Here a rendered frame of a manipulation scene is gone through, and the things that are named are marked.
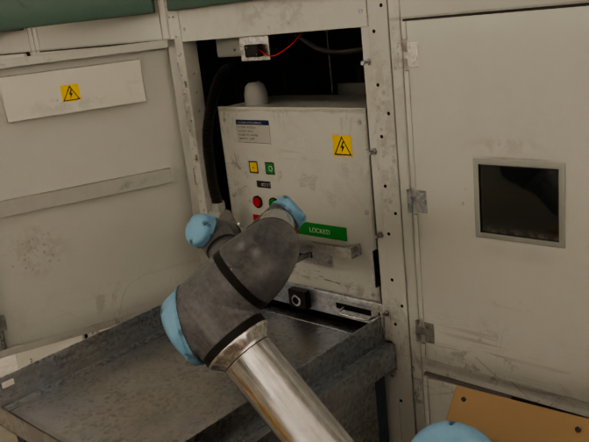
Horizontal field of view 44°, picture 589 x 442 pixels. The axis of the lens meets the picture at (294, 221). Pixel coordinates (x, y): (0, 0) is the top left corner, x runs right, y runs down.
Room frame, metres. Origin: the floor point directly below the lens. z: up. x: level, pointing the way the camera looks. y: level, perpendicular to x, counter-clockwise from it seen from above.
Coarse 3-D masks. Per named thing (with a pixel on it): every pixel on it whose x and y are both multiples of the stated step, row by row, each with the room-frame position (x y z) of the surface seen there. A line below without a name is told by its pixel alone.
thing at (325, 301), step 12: (288, 288) 1.80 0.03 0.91; (312, 288) 1.75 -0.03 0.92; (276, 300) 1.84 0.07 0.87; (288, 300) 1.81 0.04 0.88; (312, 300) 1.75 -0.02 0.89; (324, 300) 1.72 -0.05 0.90; (336, 300) 1.69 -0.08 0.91; (348, 300) 1.67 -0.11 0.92; (360, 300) 1.64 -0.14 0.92; (372, 300) 1.63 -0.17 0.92; (336, 312) 1.70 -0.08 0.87; (348, 312) 1.67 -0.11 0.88; (360, 312) 1.64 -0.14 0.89
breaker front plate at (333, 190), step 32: (224, 128) 1.94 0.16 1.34; (288, 128) 1.78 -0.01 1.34; (320, 128) 1.71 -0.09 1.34; (352, 128) 1.64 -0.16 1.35; (256, 160) 1.87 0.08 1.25; (288, 160) 1.79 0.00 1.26; (320, 160) 1.71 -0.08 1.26; (352, 160) 1.65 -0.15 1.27; (256, 192) 1.88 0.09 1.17; (288, 192) 1.79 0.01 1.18; (320, 192) 1.72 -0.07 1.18; (352, 192) 1.65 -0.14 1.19; (320, 224) 1.73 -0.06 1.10; (352, 224) 1.66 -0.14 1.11; (320, 256) 1.73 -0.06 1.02; (320, 288) 1.74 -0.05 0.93; (352, 288) 1.67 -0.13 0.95
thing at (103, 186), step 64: (0, 64) 1.79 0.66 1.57; (64, 64) 1.88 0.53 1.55; (128, 64) 1.92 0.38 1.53; (0, 128) 1.80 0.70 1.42; (64, 128) 1.86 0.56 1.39; (128, 128) 1.93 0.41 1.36; (0, 192) 1.78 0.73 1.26; (64, 192) 1.83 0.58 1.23; (128, 192) 1.92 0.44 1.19; (192, 192) 1.97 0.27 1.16; (0, 256) 1.77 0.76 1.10; (64, 256) 1.84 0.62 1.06; (128, 256) 1.91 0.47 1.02; (192, 256) 1.99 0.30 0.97; (0, 320) 1.73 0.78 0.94; (64, 320) 1.82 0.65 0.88
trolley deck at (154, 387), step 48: (288, 336) 1.65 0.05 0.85; (336, 336) 1.62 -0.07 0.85; (96, 384) 1.50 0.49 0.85; (144, 384) 1.48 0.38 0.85; (192, 384) 1.45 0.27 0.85; (336, 384) 1.38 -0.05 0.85; (48, 432) 1.32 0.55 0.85; (96, 432) 1.30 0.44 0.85; (144, 432) 1.28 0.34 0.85; (192, 432) 1.26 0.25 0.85
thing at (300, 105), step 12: (276, 96) 2.06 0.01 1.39; (288, 96) 2.03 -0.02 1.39; (300, 96) 2.00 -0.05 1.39; (312, 96) 1.96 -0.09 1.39; (324, 96) 1.93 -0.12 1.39; (336, 96) 1.91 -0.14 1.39; (348, 96) 1.88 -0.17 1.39; (360, 96) 1.85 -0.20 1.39; (228, 108) 1.92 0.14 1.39; (240, 108) 1.89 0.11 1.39; (252, 108) 1.86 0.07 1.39; (264, 108) 1.83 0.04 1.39; (276, 108) 1.80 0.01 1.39; (288, 108) 1.77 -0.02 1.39; (300, 108) 1.75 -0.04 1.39; (312, 108) 1.72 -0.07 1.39; (324, 108) 1.69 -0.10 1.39; (336, 108) 1.67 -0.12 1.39; (348, 108) 1.65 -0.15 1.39; (360, 108) 1.62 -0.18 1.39; (372, 180) 1.62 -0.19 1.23; (372, 192) 1.61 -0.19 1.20
